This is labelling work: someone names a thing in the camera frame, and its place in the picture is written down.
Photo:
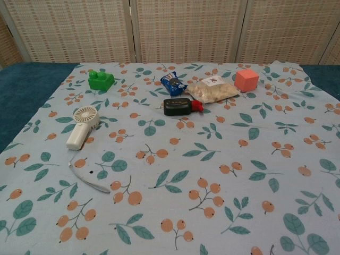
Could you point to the woven folding screen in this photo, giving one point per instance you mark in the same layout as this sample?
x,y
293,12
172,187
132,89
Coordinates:
x,y
170,30

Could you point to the blue cookie snack packet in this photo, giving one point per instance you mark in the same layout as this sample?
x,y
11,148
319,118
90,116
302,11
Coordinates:
x,y
172,83

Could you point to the clear bag of nuts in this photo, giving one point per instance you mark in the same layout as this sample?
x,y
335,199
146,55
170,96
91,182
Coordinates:
x,y
212,91

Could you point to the black bottle with red cap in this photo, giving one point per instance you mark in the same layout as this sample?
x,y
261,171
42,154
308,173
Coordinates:
x,y
177,106

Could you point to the floral patterned tablecloth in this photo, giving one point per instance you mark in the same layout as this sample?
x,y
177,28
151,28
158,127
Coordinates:
x,y
170,170

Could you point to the pink cube block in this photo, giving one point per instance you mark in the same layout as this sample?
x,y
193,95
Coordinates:
x,y
246,80

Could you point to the green toy building block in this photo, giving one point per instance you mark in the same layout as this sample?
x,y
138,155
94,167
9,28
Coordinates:
x,y
101,78

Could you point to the white handheld fan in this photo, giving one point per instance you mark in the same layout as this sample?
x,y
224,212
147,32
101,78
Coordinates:
x,y
78,129

